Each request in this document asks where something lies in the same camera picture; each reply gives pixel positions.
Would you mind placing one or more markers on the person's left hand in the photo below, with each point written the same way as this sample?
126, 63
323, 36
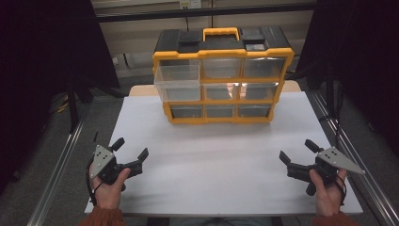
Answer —
108, 194

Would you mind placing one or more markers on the white wall socket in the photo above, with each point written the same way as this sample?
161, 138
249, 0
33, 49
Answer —
190, 3

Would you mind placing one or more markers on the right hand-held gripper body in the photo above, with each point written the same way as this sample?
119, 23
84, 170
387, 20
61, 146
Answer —
337, 160

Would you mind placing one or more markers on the aluminium frame rail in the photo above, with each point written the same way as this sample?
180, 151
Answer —
374, 189
56, 179

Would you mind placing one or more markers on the set of clear cabinet drawers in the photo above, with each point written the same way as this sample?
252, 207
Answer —
263, 67

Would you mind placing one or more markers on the yellow black drawer cabinet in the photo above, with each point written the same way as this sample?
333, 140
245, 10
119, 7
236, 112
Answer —
219, 47

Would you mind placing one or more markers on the clear plastic drawer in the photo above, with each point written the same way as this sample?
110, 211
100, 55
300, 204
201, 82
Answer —
178, 91

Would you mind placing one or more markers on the white table sheet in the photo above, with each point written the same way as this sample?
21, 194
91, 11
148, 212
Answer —
207, 169

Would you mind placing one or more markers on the black stand legs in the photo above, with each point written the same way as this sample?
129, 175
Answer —
74, 109

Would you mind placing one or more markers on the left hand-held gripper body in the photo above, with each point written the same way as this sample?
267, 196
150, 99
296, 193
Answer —
103, 158

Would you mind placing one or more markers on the black horizontal bar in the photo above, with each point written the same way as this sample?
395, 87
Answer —
204, 12

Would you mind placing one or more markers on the black curtain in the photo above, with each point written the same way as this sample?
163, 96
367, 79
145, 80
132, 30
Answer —
360, 47
34, 62

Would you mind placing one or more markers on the person's right hand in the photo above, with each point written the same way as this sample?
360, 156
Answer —
327, 197

